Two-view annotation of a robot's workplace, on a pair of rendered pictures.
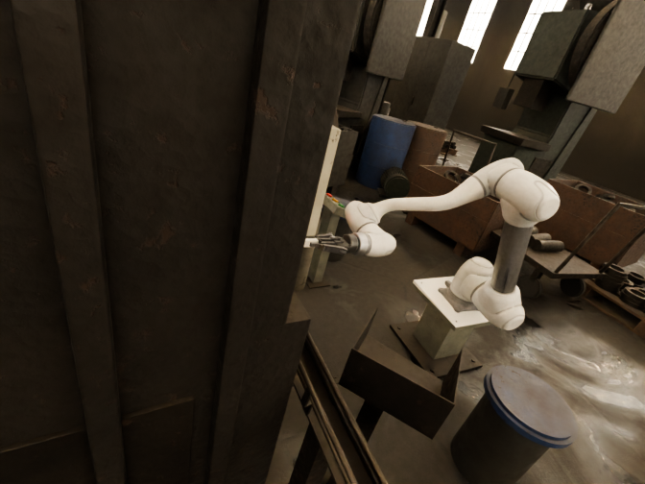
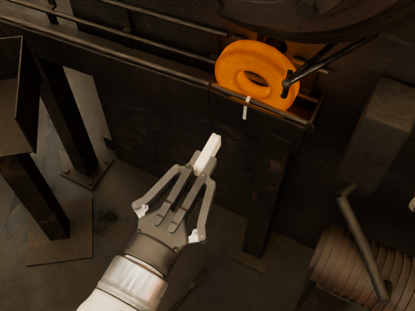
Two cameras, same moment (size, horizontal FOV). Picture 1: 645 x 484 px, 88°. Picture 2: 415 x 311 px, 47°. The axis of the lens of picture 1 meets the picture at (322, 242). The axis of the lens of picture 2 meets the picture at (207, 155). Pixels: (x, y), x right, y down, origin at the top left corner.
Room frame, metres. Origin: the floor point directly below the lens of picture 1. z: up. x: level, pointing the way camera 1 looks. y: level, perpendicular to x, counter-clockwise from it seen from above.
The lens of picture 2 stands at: (1.42, -0.14, 1.41)
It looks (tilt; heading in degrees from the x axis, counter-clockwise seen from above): 58 degrees down; 152
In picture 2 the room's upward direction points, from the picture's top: straight up
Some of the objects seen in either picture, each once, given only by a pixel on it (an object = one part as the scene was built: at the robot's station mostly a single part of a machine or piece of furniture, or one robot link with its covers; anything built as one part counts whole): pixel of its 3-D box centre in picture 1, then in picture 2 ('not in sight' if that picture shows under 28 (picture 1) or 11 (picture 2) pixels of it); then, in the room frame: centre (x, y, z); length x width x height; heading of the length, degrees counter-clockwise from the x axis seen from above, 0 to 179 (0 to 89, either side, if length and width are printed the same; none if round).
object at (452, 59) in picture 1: (419, 108); not in sight; (6.21, -1.03, 1.00); 0.80 x 0.63 x 2.00; 40
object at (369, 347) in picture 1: (370, 429); (13, 176); (0.67, -0.30, 0.36); 0.26 x 0.20 x 0.72; 70
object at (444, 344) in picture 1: (443, 327); not in sight; (1.56, -0.81, 0.16); 0.40 x 0.40 x 0.31; 30
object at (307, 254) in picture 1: (303, 253); not in sight; (1.80, 0.10, 0.26); 0.12 x 0.12 x 0.52
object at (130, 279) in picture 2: (358, 243); (134, 284); (1.19, -0.14, 0.73); 0.09 x 0.06 x 0.09; 35
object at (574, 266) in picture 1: (538, 227); not in sight; (2.94, -1.86, 0.48); 1.18 x 0.65 x 0.96; 25
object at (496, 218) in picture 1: (462, 207); not in sight; (3.43, -1.34, 0.33); 0.93 x 0.73 x 0.66; 42
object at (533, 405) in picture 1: (504, 432); not in sight; (0.91, -0.89, 0.22); 0.32 x 0.32 x 0.43
